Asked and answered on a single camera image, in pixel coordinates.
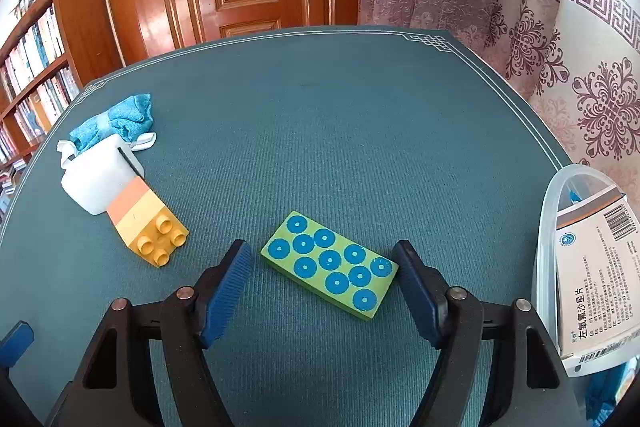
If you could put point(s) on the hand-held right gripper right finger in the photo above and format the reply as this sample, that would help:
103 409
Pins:
417 297

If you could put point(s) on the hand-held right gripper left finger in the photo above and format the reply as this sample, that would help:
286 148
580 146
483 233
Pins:
225 297

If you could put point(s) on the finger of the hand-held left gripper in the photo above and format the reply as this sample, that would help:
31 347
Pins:
15 344

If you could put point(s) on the green block with blue dots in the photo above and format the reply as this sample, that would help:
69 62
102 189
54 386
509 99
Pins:
325 262

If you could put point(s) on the clear plastic container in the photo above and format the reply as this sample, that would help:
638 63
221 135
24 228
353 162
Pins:
547 257

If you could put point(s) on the white medicine box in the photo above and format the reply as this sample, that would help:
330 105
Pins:
600 297

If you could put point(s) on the orange yellow toy brick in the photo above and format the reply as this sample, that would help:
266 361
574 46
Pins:
135 217

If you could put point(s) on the white plastic box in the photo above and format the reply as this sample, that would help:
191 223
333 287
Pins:
100 177

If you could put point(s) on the blue cloth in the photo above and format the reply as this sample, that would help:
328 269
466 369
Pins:
125 112

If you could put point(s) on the rows of books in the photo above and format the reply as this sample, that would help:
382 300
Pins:
30 57

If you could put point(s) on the wooden bookshelf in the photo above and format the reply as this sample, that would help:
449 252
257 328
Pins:
85 17

